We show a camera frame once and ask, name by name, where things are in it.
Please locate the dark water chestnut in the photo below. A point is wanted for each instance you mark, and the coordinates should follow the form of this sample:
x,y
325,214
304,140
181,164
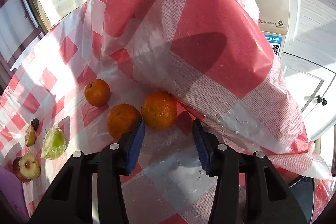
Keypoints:
x,y
35,123

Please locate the red white checkered tablecloth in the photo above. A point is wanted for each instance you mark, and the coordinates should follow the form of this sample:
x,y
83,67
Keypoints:
x,y
210,55

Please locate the purple storage box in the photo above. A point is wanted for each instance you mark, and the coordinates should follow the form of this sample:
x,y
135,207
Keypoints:
x,y
11,188

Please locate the cut apple half small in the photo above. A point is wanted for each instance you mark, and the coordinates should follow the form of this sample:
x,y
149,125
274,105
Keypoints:
x,y
30,137

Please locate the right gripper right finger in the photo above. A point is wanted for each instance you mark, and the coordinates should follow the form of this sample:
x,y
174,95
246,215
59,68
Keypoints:
x,y
268,198

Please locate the small orange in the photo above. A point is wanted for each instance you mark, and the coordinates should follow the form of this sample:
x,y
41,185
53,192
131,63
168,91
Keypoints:
x,y
97,92

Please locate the white cabinet door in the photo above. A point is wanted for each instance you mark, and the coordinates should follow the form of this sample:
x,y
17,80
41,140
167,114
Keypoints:
x,y
313,88

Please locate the green fruit half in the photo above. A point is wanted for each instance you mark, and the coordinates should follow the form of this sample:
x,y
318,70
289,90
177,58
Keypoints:
x,y
54,144

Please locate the cut pear half with seeds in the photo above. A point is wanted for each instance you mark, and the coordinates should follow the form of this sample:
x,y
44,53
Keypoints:
x,y
26,168

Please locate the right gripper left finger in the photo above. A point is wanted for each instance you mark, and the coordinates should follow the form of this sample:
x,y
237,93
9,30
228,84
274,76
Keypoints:
x,y
69,197

